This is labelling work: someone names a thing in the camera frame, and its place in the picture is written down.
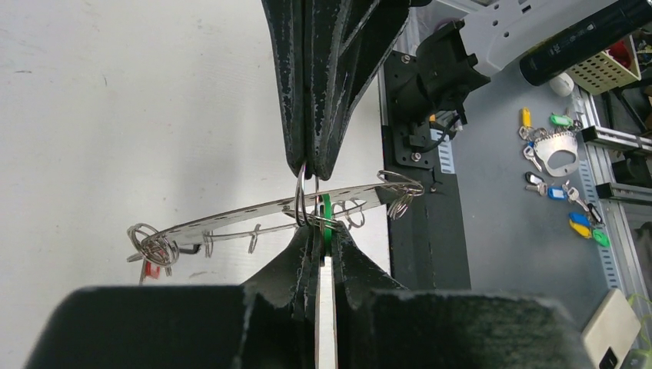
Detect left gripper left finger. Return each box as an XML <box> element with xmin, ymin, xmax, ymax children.
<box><xmin>241</xmin><ymin>227</ymin><xmax>321</xmax><ymax>368</ymax></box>

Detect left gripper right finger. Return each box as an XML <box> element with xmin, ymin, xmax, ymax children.
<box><xmin>331</xmin><ymin>224</ymin><xmax>406</xmax><ymax>368</ymax></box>

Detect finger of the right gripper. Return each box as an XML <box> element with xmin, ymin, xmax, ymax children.
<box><xmin>305</xmin><ymin>1</ymin><xmax>413</xmax><ymax>180</ymax></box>
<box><xmin>262</xmin><ymin>0</ymin><xmax>311</xmax><ymax>178</ymax></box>

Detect green headed key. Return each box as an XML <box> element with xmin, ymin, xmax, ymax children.
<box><xmin>320</xmin><ymin>194</ymin><xmax>333</xmax><ymax>257</ymax></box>

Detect red tagged key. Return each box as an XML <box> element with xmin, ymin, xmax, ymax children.
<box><xmin>138</xmin><ymin>260</ymin><xmax>161</xmax><ymax>285</ymax></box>

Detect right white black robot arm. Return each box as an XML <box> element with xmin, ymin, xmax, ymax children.
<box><xmin>262</xmin><ymin>1</ymin><xmax>616</xmax><ymax>180</ymax></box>

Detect spare silver keyring disc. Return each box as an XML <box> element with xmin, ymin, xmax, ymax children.
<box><xmin>519</xmin><ymin>127</ymin><xmax>580</xmax><ymax>178</ymax></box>

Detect yellow key tag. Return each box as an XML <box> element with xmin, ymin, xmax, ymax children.
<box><xmin>521</xmin><ymin>107</ymin><xmax>532</xmax><ymax>128</ymax></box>

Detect blue key tag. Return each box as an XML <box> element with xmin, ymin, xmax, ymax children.
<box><xmin>547</xmin><ymin>187</ymin><xmax>567</xmax><ymax>201</ymax></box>

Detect green key tag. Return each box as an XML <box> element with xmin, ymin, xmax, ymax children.
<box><xmin>549</xmin><ymin>114</ymin><xmax>574</xmax><ymax>128</ymax></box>

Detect beige perforated basket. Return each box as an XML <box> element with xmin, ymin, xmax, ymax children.
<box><xmin>567</xmin><ymin>36</ymin><xmax>641</xmax><ymax>95</ymax></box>

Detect white smartphone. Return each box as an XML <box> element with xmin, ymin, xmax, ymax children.
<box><xmin>581</xmin><ymin>288</ymin><xmax>641</xmax><ymax>369</ymax></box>

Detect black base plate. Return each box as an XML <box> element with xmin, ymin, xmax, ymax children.
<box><xmin>379</xmin><ymin>51</ymin><xmax>471</xmax><ymax>290</ymax></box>

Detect right white cable duct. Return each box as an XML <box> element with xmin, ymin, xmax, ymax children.
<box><xmin>437</xmin><ymin>135</ymin><xmax>456</xmax><ymax>175</ymax></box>

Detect aluminium frame rail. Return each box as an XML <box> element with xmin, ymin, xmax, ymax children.
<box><xmin>573</xmin><ymin>89</ymin><xmax>651</xmax><ymax>311</ymax></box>

